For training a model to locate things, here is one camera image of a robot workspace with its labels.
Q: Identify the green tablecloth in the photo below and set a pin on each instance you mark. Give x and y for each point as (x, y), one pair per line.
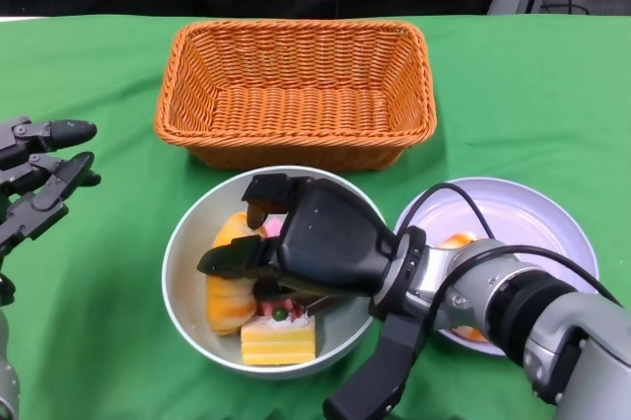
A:
(517, 94)

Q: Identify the round striped pumpkin bread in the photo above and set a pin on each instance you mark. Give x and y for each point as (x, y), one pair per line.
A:
(458, 241)

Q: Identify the yellow layer cake slice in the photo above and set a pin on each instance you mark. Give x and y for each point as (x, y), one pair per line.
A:
(278, 343)

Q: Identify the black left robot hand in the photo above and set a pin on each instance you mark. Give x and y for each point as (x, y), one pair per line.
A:
(29, 213)

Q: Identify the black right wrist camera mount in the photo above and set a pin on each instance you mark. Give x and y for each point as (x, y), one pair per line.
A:
(379, 375)

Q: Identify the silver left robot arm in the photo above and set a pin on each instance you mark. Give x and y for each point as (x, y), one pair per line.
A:
(7, 370)

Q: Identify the pink cake with cherry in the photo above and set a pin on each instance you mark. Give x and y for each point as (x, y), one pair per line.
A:
(275, 227)
(268, 307)

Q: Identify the grey round bowl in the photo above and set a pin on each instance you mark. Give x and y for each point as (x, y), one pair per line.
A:
(187, 252)

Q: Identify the lilac round plate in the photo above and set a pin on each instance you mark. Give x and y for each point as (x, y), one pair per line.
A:
(532, 213)

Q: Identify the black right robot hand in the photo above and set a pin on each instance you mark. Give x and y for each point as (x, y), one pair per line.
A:
(335, 242)

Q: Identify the orange wicker basket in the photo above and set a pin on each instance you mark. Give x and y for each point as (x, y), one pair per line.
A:
(296, 109)

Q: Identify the long orange bread loaf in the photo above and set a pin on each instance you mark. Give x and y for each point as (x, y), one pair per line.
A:
(227, 301)

